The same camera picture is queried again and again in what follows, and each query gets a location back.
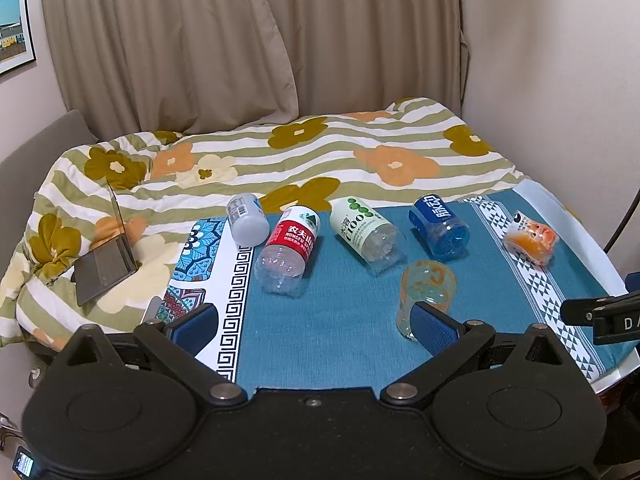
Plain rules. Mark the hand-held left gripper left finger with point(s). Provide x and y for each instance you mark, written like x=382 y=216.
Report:
x=194 y=321

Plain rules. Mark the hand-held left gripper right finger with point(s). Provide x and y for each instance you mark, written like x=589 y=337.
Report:
x=434 y=329

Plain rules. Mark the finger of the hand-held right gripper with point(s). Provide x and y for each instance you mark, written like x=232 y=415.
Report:
x=577 y=311

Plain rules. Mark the glass cup with orange print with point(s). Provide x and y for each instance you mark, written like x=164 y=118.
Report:
x=428 y=285

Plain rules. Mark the silver flat device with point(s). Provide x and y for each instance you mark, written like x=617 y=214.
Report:
x=152 y=309

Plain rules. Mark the orange snack packet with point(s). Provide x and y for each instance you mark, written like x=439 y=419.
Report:
x=531 y=238

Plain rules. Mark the blue patterned tablecloth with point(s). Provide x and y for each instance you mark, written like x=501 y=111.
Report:
x=340 y=325

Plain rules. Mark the grey open laptop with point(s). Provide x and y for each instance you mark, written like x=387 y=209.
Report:
x=104 y=270

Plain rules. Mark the blue label plastic bottle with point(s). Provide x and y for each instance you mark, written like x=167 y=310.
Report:
x=440 y=225

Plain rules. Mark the small white plastic bottle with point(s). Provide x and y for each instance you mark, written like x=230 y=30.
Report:
x=246 y=220

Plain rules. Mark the red label plastic bottle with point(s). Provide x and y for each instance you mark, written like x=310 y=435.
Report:
x=289 y=250

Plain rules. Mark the green dotted label plastic bottle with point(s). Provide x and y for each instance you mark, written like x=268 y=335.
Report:
x=364 y=230

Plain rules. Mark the striped floral blanket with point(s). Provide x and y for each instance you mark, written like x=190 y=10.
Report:
x=310 y=160

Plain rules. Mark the small black display device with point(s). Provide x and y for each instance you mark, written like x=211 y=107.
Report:
x=24 y=462

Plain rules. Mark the beige curtain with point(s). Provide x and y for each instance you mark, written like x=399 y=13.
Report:
x=165 y=40
x=370 y=35

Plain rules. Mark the framed wall picture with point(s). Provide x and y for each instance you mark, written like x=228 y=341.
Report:
x=14 y=30

